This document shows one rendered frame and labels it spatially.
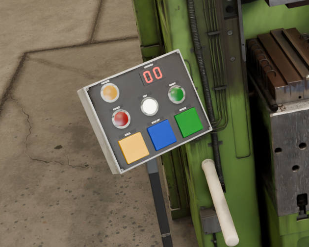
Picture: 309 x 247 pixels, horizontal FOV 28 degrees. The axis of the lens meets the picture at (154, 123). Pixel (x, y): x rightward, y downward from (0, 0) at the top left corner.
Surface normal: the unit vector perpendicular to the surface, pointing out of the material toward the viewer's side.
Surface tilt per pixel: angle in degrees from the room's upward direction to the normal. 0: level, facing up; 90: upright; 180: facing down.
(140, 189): 0
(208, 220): 90
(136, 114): 60
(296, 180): 90
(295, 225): 90
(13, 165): 0
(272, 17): 90
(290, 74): 0
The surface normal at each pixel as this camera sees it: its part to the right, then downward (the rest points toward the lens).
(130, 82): 0.36, -0.09
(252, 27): 0.11, 0.50
